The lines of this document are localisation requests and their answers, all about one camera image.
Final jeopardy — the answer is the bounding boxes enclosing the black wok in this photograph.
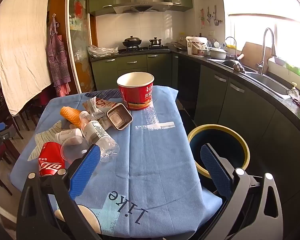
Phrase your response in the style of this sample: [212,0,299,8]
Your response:
[122,35,142,48]

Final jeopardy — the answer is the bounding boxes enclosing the glass sliding door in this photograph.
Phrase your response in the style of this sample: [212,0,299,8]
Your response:
[65,0,97,94]

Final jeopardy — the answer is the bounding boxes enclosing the white hanging sheet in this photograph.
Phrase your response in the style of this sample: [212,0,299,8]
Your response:
[0,0,53,117]

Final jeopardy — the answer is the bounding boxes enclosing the red soda can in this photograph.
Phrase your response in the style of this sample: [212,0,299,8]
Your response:
[38,141,67,177]

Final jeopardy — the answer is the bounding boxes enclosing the blue printed tablecloth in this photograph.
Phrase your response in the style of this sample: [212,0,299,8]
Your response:
[10,85,223,235]

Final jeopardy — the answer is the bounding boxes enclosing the small thin faucet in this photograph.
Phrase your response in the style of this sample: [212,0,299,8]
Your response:
[225,36,238,50]

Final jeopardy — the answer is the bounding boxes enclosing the clear plastic bottle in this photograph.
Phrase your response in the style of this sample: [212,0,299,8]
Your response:
[79,111,120,163]

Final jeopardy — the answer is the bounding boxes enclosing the white plastic bucket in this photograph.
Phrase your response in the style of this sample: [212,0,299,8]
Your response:
[185,36,208,56]

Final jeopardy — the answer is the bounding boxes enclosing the clear plastic bag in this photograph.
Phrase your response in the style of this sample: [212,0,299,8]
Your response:
[87,44,119,58]

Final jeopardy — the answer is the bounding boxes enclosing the orange foam net sleeve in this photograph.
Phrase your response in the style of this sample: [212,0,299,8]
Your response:
[60,106,83,128]

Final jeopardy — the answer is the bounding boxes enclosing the hanging kitchen utensils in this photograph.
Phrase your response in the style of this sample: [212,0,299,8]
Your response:
[199,5,220,28]

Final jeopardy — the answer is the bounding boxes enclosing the red and white milk carton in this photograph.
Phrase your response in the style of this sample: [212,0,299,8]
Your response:
[95,97,118,111]

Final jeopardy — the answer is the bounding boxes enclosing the white enamel basin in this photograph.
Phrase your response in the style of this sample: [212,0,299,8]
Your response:
[208,47,228,60]

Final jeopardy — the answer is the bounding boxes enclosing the red paper noodle bowl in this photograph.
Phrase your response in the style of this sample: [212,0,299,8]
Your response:
[116,72,154,111]

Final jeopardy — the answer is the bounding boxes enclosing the crumpled silver wrapper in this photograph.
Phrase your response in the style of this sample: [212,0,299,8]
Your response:
[82,98,107,118]

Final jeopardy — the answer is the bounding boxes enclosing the dark pan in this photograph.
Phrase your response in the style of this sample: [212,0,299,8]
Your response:
[222,59,246,74]

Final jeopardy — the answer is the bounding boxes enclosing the steel kitchen sink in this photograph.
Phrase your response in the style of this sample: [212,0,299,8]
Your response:
[242,70,294,98]

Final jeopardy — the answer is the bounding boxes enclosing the tall steel faucet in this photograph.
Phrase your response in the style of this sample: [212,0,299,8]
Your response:
[255,27,277,74]

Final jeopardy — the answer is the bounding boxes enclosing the wooden cutting board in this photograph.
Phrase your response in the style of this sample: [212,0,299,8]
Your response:
[236,41,264,70]

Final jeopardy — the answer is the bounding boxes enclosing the yellow rimmed dark bin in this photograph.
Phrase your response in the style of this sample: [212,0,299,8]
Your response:
[187,124,250,179]

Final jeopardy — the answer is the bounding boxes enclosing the black gas stove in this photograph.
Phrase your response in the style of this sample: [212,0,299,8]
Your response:
[119,44,170,54]

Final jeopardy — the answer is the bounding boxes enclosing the purple checked apron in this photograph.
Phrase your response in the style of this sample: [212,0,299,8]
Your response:
[45,14,72,97]

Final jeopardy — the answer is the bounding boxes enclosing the dark wooden chair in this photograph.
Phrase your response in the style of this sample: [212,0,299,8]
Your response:
[0,85,30,165]

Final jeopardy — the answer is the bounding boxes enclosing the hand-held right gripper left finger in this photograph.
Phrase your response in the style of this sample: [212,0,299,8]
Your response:
[16,144,101,240]

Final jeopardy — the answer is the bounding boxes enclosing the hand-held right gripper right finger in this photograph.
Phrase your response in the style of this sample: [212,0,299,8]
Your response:
[200,143,284,240]

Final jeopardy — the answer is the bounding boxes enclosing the small white pill bottle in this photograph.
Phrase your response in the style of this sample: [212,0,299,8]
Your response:
[55,128,83,144]

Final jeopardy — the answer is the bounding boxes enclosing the clear plastic cup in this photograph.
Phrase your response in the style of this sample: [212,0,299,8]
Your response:
[60,135,90,165]

